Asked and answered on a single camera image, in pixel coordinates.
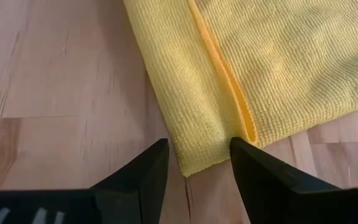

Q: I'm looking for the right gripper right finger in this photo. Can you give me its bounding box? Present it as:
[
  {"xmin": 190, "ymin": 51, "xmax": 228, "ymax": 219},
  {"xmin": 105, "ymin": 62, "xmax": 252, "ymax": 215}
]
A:
[{"xmin": 229, "ymin": 136, "xmax": 358, "ymax": 224}]

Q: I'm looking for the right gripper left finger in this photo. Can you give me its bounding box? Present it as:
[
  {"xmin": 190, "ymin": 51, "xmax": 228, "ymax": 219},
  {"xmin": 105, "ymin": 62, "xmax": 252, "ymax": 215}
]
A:
[{"xmin": 0, "ymin": 138, "xmax": 170, "ymax": 224}]

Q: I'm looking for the yellow microfiber towel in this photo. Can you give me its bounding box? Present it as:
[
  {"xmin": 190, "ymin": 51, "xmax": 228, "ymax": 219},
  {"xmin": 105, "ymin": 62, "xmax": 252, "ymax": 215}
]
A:
[{"xmin": 122, "ymin": 0, "xmax": 358, "ymax": 179}]

